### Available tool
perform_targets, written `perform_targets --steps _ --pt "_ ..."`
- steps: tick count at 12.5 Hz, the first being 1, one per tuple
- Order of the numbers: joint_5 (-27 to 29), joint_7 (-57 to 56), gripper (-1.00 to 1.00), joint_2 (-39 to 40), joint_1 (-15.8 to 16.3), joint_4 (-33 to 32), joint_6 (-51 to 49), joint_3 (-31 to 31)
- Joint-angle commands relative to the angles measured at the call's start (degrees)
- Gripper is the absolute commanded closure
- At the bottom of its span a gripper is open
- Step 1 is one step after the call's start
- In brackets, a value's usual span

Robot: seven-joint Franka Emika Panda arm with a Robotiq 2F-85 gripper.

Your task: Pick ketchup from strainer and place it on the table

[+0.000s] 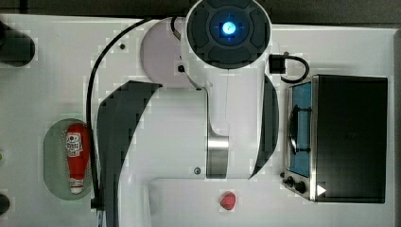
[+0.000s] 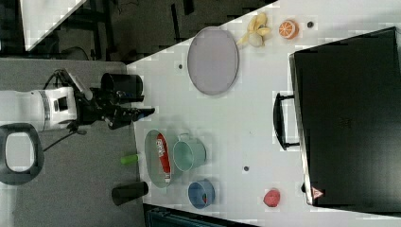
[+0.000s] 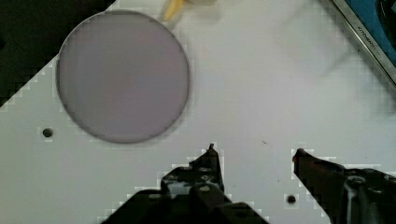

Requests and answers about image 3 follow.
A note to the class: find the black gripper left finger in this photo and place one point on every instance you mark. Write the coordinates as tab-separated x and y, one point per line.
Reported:
188	195

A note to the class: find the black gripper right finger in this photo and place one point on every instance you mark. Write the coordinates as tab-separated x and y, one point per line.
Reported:
347	195

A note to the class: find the grey round plate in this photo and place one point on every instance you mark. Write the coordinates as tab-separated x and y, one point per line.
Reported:
123	77

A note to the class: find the black toaster oven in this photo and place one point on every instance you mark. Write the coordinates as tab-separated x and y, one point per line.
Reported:
372	24

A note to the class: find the peeled toy banana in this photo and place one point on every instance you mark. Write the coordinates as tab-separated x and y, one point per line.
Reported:
174	9

